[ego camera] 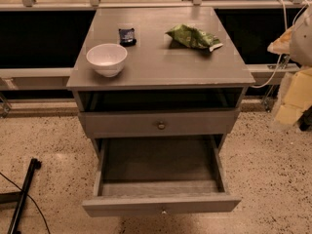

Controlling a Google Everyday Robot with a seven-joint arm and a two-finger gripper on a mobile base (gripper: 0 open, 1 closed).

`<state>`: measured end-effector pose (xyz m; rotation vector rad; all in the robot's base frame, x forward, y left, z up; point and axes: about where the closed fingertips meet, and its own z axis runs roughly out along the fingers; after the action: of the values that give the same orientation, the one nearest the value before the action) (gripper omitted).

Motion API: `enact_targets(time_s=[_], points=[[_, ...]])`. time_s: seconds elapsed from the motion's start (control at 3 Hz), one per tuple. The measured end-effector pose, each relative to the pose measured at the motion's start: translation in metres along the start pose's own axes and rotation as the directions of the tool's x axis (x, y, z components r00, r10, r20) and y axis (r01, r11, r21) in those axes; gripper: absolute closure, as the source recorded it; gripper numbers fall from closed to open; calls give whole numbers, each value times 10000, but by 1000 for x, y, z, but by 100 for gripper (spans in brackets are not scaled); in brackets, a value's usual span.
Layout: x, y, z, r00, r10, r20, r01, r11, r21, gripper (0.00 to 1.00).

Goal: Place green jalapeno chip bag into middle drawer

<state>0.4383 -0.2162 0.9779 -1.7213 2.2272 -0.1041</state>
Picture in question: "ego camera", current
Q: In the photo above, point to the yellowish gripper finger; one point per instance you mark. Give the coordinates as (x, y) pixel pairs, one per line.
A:
(294, 98)
(282, 44)

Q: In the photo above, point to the green jalapeno chip bag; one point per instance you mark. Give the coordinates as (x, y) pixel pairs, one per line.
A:
(194, 38)

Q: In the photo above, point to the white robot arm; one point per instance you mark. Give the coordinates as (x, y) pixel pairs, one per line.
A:
(301, 42)

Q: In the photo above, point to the open grey middle drawer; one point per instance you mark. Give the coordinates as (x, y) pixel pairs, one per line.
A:
(165, 175)

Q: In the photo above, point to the closed upper grey drawer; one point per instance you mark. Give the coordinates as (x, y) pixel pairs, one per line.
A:
(157, 124)

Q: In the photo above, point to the small dark blue packet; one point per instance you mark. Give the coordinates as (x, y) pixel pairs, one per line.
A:
(127, 37)

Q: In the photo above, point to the white ceramic bowl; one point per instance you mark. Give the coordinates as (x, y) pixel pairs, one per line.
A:
(107, 60)

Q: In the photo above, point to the black metal stand leg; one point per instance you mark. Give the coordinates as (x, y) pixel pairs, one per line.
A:
(19, 197)

